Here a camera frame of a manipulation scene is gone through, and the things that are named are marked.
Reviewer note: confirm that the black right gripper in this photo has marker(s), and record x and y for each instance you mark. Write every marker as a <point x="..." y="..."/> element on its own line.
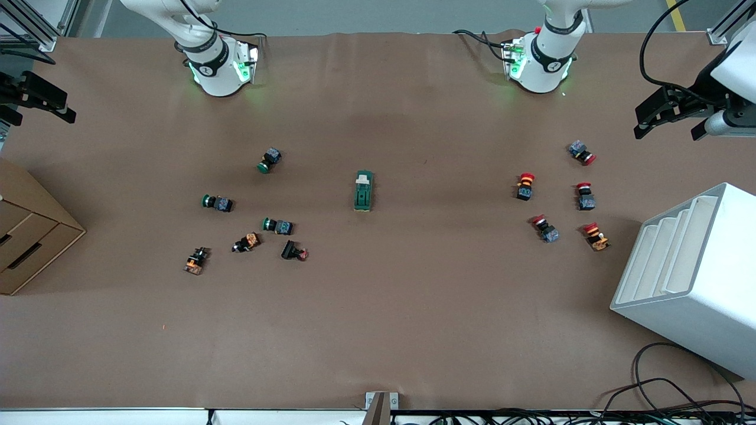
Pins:
<point x="12" y="93"/>

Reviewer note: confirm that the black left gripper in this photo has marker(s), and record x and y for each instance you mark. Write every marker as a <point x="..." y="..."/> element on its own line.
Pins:
<point x="700" y="90"/>

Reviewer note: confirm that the green terminal block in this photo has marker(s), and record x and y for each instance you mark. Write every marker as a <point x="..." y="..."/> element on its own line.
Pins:
<point x="364" y="198"/>

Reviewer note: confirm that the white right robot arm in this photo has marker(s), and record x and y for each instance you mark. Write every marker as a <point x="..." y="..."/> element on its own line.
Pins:
<point x="215" y="71"/>

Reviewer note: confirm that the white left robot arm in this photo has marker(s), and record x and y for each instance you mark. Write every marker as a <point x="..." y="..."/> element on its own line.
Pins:
<point x="543" y="65"/>

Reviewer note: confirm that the red push button blue body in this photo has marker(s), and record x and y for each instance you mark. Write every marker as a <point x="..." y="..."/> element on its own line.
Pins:
<point x="586" y="199"/>
<point x="580" y="151"/>
<point x="547" y="230"/>

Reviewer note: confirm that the brown cardboard drawer box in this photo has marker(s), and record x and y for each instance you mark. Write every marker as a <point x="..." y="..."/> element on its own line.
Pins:
<point x="29" y="236"/>

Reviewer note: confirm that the red mushroom button orange body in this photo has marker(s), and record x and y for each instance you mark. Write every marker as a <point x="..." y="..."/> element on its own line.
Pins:
<point x="596" y="237"/>
<point x="524" y="188"/>

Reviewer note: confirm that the white stepped storage rack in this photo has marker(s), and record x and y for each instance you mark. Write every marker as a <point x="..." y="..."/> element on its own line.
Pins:
<point x="703" y="307"/>

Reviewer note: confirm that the green push button blue body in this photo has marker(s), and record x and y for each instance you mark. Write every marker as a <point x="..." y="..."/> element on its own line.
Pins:
<point x="270" y="158"/>
<point x="220" y="203"/>
<point x="280" y="226"/>

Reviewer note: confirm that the black push button orange body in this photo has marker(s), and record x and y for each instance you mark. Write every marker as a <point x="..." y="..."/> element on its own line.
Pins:
<point x="247" y="242"/>
<point x="196" y="261"/>

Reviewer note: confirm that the black square push button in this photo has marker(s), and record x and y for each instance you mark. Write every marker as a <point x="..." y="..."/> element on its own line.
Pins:
<point x="291" y="250"/>

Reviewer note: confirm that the brown paper table mat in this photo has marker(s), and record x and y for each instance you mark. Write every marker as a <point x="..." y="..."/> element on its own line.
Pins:
<point x="413" y="324"/>

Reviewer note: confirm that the aluminium frame profile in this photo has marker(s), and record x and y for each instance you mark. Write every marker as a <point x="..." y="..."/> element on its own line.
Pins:
<point x="729" y="23"/>
<point x="35" y="29"/>

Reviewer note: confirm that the aluminium camera post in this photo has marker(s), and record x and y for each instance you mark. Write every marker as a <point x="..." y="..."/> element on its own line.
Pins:
<point x="381" y="407"/>

